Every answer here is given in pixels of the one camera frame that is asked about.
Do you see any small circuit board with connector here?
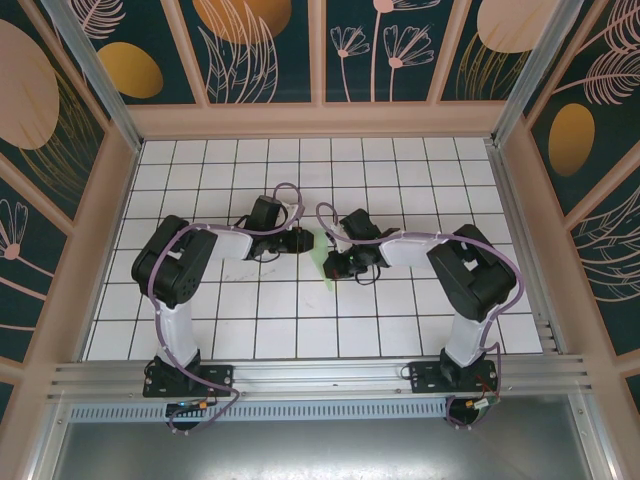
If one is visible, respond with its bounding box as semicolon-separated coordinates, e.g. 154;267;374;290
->
167;398;216;416
462;397;503;416

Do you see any grey metal sheet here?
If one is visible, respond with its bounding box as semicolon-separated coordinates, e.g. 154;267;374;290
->
49;419;596;480

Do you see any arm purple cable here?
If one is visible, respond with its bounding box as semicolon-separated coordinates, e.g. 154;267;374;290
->
148;181;306;434
316;201;524;431

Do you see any aluminium frame post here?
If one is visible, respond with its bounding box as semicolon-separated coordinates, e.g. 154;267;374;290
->
39;0;145;154
489;0;585;147

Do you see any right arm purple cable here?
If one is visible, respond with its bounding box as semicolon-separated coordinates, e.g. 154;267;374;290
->
316;201;524;431

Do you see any aluminium side rail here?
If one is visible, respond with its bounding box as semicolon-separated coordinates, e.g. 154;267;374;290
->
487;142;569;355

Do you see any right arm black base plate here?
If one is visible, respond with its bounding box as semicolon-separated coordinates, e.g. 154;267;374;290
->
408;359;499;394

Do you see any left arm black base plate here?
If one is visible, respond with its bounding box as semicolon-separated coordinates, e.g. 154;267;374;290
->
143;363;235;399

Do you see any long aluminium mounting rail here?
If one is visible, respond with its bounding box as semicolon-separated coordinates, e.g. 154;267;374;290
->
47;353;594;406

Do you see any light green cloth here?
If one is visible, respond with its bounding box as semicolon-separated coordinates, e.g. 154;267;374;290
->
307;228;341;292

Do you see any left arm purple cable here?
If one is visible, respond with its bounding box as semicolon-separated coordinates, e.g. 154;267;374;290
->
148;181;306;434

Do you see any grey slotted cable duct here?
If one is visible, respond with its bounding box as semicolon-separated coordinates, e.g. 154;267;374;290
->
69;402;571;422

